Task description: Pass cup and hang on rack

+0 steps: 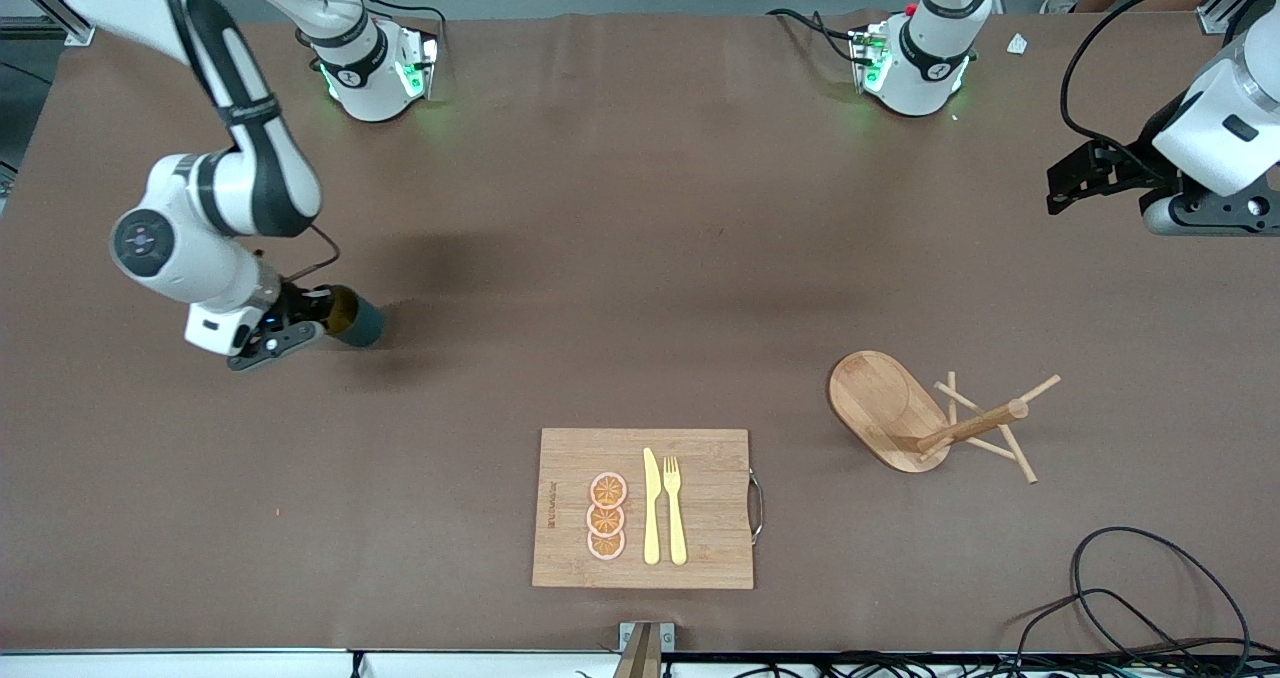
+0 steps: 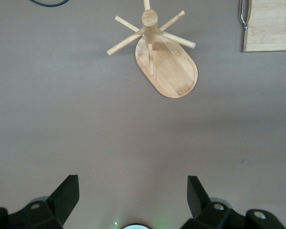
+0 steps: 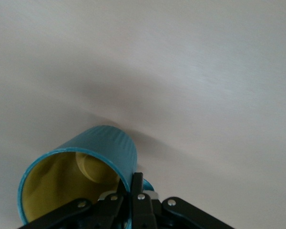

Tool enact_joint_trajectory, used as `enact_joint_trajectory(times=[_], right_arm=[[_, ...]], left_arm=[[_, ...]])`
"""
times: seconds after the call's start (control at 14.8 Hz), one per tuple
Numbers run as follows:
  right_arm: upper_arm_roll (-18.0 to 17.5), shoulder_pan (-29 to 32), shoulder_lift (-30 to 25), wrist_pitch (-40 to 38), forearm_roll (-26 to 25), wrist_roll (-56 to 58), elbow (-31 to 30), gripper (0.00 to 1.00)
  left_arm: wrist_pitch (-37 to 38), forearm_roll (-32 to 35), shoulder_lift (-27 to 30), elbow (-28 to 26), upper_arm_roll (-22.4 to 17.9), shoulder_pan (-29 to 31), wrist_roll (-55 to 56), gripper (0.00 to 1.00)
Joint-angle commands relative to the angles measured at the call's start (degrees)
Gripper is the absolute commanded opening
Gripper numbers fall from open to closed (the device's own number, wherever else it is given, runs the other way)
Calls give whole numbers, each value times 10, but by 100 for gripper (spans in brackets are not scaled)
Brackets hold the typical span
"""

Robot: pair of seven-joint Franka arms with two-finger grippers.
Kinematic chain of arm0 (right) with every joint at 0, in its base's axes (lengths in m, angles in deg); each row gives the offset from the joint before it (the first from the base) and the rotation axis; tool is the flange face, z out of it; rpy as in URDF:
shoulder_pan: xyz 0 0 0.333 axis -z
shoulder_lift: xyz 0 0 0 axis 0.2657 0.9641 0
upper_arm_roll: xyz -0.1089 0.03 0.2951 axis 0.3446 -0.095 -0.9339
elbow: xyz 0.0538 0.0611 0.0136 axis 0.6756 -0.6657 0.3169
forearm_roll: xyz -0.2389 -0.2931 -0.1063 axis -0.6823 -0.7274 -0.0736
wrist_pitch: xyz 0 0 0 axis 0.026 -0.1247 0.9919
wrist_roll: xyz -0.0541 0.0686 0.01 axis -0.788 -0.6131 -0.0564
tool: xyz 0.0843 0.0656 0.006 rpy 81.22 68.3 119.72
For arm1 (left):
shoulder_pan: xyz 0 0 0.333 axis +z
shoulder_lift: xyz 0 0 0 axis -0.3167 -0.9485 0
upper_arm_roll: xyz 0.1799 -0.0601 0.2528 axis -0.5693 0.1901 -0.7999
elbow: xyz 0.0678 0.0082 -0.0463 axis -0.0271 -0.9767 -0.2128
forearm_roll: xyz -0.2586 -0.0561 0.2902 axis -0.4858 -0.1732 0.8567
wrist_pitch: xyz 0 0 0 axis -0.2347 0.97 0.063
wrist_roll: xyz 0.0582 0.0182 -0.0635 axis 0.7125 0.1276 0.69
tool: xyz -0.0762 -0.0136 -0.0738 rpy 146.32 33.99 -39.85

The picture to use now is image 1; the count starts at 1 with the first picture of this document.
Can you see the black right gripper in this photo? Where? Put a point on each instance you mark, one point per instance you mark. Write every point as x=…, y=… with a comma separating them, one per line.
x=300, y=307

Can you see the brown table cover sheet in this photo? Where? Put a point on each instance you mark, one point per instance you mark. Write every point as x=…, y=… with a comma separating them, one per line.
x=600, y=258

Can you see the yellow plastic fork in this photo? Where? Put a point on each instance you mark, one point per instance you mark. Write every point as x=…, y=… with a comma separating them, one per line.
x=676, y=513

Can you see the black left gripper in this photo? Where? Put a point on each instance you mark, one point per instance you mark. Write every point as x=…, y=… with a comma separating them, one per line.
x=1128, y=165

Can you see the metal edge bracket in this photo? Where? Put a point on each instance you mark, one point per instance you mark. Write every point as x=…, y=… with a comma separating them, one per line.
x=666, y=636

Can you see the dark green cup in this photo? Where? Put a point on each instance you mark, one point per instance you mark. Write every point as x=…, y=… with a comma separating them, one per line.
x=362, y=320

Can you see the wooden cup rack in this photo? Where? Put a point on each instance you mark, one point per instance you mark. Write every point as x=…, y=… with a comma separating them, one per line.
x=880, y=403

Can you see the white paper scrap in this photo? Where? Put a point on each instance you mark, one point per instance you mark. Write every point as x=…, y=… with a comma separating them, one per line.
x=1017, y=44

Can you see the aluminium frame profile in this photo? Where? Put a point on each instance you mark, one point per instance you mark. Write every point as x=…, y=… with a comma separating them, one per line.
x=75, y=30
x=1225, y=13

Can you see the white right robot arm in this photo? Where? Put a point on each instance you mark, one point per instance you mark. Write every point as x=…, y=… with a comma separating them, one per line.
x=250, y=178

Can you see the wooden cutting board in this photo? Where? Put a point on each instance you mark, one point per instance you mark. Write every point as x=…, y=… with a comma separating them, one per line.
x=700, y=508

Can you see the toy orange slice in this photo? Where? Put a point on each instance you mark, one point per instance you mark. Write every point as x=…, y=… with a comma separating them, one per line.
x=608, y=490
x=606, y=546
x=605, y=521

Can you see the yellow plastic knife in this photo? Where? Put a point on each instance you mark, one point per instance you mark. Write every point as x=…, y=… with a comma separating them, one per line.
x=652, y=508

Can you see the white shoe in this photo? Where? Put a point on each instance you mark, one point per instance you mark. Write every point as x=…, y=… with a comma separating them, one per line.
x=1055, y=5

